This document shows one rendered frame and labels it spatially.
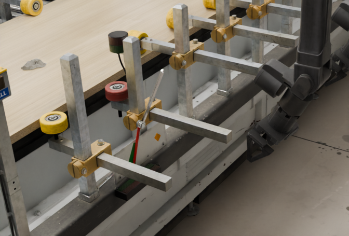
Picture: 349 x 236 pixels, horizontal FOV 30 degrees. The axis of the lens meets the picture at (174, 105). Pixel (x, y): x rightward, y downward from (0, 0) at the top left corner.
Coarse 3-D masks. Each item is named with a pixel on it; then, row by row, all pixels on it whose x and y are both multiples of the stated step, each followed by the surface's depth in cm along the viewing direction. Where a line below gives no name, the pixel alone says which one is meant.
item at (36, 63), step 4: (32, 60) 225; (36, 60) 227; (40, 60) 225; (24, 64) 225; (28, 64) 224; (32, 64) 225; (36, 64) 224; (40, 64) 225; (44, 64) 225; (24, 68) 223; (28, 68) 223; (32, 68) 223
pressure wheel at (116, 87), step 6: (108, 84) 208; (114, 84) 209; (120, 84) 209; (126, 84) 208; (108, 90) 205; (114, 90) 204; (120, 90) 204; (126, 90) 205; (108, 96) 205; (114, 96) 204; (120, 96) 204; (126, 96) 206; (120, 114) 211
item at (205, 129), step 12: (120, 108) 208; (156, 108) 202; (156, 120) 201; (168, 120) 197; (180, 120) 195; (192, 120) 194; (192, 132) 194; (204, 132) 191; (216, 132) 188; (228, 132) 187
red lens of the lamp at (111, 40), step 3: (108, 36) 190; (126, 36) 189; (111, 39) 189; (114, 39) 188; (117, 39) 188; (120, 39) 189; (123, 39) 189; (111, 42) 190; (114, 42) 189; (117, 42) 189; (120, 42) 189; (114, 45) 189; (117, 45) 189
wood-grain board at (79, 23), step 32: (64, 0) 285; (96, 0) 283; (128, 0) 280; (160, 0) 278; (192, 0) 276; (0, 32) 256; (32, 32) 254; (64, 32) 252; (96, 32) 250; (160, 32) 246; (192, 32) 250; (0, 64) 228; (96, 64) 224; (32, 96) 205; (64, 96) 204; (32, 128) 191
